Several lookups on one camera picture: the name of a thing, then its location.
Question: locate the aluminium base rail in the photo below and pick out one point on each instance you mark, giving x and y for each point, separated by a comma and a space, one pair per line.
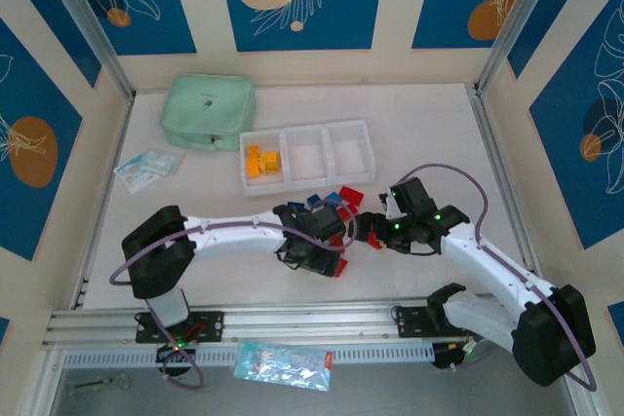
317, 323

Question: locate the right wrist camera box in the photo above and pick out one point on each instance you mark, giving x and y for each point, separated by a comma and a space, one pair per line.
389, 206

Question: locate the aluminium side rail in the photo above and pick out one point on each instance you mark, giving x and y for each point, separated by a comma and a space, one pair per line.
105, 201
492, 143

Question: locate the black connector board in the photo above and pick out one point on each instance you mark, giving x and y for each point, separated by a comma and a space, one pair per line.
453, 355
175, 351

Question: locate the aluminium frame post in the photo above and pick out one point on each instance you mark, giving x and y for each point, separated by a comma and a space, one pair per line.
521, 16
83, 16

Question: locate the yellow lego brick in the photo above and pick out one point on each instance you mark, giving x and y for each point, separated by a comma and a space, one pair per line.
253, 150
270, 158
271, 170
253, 167

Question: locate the blue printed plastic bag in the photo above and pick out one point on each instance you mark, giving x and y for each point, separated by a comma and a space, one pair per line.
283, 362

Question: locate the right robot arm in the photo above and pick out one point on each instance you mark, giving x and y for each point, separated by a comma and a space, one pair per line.
487, 265

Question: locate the red lego brick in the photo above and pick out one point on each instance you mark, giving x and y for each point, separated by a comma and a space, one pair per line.
373, 239
336, 240
342, 267
347, 214
352, 195

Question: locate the white plastic bin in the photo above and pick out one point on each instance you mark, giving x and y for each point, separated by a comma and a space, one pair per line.
348, 150
263, 190
307, 155

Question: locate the clear plastic packet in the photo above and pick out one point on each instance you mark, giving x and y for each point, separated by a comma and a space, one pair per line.
134, 176
166, 162

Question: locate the blue lego brick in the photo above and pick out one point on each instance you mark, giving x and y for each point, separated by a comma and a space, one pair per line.
333, 198
295, 204
314, 200

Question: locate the mint green zipper pouch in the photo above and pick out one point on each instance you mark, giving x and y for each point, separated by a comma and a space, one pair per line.
209, 104

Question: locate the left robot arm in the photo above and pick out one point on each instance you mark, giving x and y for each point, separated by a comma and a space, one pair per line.
234, 240

